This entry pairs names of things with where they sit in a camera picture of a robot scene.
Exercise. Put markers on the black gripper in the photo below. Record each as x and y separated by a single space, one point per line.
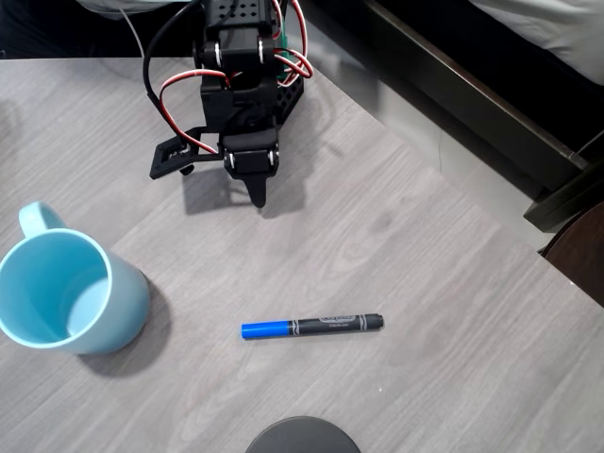
251 162

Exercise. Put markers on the blue capped black marker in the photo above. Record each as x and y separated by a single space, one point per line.
325 323

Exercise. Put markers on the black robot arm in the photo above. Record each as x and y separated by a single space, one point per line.
236 14

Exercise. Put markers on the light blue mug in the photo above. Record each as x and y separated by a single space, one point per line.
118 307

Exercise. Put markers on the green circuit board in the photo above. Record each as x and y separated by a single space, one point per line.
285 52

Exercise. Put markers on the white cloth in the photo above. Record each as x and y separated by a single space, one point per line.
122 7

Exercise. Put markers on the black round stand base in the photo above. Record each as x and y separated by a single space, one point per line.
302 436

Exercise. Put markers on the dark brown round furniture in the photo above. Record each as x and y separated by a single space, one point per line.
580 255

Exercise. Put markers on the white bedding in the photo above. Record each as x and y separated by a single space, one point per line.
557 28

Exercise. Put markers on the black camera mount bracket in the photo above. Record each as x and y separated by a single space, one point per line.
165 158

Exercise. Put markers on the black bed frame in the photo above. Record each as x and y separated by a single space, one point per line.
472 94

